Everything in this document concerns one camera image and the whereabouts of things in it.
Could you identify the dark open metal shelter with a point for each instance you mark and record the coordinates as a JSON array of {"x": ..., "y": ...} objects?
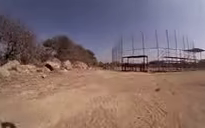
[{"x": 134, "y": 63}]

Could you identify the bare dry bushes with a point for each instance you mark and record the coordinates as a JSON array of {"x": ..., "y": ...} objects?
[{"x": 11, "y": 41}]

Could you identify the raised canopy platform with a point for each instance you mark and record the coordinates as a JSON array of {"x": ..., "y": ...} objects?
[{"x": 195, "y": 54}]

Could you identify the sandy dirt track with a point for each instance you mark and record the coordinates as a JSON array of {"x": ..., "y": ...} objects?
[{"x": 116, "y": 100}]

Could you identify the row of pale boulders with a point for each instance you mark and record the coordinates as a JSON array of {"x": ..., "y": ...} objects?
[{"x": 30, "y": 68}]

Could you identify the tall pole net fence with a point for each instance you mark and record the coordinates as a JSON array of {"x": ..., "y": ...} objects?
[{"x": 156, "y": 50}]

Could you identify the dark green trees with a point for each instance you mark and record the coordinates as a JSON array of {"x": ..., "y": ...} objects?
[{"x": 70, "y": 50}]

